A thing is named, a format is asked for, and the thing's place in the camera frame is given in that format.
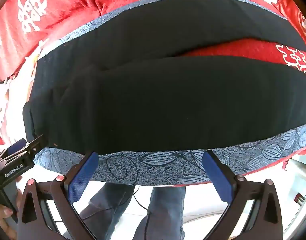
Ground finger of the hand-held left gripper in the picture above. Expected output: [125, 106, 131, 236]
[4, 138, 27, 154]
[16, 134, 45, 157]

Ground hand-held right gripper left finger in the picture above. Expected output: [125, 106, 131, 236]
[16, 151, 99, 240]

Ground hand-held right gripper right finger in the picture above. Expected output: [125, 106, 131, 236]
[202, 150, 283, 240]

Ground black pants with blue floral trim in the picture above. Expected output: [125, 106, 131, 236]
[23, 0, 306, 187]

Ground person's left hand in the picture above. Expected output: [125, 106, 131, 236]
[0, 175, 23, 240]

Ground person's leg in jeans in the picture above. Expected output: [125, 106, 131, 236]
[135, 186, 186, 240]
[79, 182, 136, 240]

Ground red printed blanket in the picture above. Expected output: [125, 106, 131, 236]
[0, 0, 306, 188]

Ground red printed pillow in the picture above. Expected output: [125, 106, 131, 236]
[277, 0, 306, 45]

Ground thin black cable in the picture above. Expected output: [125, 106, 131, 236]
[131, 186, 149, 240]

